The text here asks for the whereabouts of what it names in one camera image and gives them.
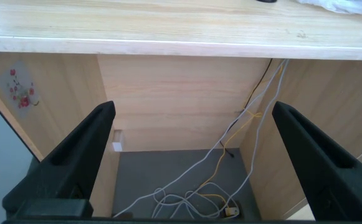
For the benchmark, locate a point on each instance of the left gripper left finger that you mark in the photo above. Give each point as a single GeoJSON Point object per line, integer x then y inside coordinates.
{"type": "Point", "coordinates": [74, 161]}

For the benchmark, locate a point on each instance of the flower sticker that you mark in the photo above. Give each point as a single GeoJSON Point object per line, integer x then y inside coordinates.
{"type": "Point", "coordinates": [20, 90]}

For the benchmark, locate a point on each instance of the white plastic bag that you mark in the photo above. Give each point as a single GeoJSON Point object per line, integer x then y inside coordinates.
{"type": "Point", "coordinates": [342, 5]}

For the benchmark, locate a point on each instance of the wooden counter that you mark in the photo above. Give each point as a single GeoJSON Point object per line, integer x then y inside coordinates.
{"type": "Point", "coordinates": [174, 77]}

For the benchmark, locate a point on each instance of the black round object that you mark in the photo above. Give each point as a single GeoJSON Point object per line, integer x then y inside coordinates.
{"type": "Point", "coordinates": [266, 1]}

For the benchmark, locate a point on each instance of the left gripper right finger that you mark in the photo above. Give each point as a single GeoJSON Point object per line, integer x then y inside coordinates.
{"type": "Point", "coordinates": [327, 168]}

